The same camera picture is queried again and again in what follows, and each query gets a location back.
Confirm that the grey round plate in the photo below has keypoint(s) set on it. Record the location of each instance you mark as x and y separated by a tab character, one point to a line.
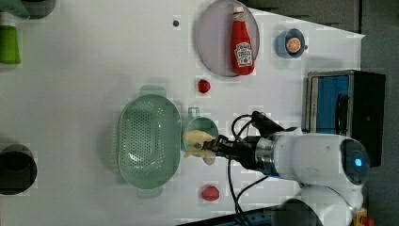
213	36

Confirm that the blue cup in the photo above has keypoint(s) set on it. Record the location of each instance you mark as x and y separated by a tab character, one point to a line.
280	43

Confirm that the peeled yellow banana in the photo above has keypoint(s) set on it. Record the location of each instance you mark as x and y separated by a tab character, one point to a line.
196	140

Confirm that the green perforated colander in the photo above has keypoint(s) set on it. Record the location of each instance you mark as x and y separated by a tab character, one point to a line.
149	141

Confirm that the black toaster oven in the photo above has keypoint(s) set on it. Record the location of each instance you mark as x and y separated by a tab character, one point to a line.
347	103

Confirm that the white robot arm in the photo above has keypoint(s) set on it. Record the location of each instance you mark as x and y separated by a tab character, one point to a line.
330	169

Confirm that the black round container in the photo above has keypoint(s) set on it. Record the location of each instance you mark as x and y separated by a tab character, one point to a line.
18	169

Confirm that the black cylinder at table corner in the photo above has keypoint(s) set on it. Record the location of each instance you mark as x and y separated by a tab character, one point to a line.
39	9

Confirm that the lime green cup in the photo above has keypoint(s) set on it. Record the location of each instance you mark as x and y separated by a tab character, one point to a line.
9	48

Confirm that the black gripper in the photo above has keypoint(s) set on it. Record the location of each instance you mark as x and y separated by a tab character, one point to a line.
242	150

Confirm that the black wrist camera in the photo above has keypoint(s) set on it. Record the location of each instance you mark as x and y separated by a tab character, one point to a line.
266	126

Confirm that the red ketchup bottle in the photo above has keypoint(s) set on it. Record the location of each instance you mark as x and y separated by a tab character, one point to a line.
242	58

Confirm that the red strawberry near plate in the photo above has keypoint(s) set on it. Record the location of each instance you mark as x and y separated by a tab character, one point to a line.
204	86

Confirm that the green mug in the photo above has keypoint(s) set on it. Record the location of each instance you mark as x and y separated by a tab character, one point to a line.
197	122

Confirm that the orange slice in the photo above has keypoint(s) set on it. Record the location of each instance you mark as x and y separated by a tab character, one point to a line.
293	45

